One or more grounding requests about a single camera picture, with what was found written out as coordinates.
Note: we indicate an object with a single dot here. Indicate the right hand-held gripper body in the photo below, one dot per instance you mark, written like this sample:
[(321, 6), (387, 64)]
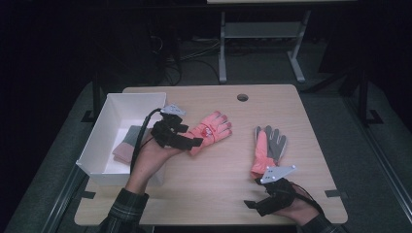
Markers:
[(280, 194)]

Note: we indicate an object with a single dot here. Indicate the white box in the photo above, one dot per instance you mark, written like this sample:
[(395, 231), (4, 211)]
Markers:
[(129, 103)]

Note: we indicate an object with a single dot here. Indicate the pink glove with grey palm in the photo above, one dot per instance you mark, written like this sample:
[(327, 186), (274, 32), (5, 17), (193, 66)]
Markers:
[(262, 152)]

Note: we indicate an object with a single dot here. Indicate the white metal table frame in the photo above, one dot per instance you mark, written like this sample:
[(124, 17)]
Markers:
[(262, 29)]

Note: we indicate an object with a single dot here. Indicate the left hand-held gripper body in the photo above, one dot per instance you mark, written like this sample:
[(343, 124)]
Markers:
[(163, 131)]

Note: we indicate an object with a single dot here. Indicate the pink glove with red print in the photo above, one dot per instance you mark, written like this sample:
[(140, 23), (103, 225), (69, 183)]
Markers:
[(213, 124)]

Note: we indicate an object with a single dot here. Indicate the black metal stand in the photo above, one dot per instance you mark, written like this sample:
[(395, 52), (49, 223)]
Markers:
[(96, 97), (363, 97)]

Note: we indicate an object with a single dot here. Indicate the person's right hand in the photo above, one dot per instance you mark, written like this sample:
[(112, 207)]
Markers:
[(301, 210)]

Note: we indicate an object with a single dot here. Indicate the person's left hand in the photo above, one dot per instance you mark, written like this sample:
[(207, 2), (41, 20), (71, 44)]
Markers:
[(147, 161)]

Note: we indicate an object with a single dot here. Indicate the black tape strip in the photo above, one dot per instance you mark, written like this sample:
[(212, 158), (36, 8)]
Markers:
[(88, 194), (336, 193)]

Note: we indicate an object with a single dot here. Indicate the items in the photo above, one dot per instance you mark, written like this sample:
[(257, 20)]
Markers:
[(124, 150)]

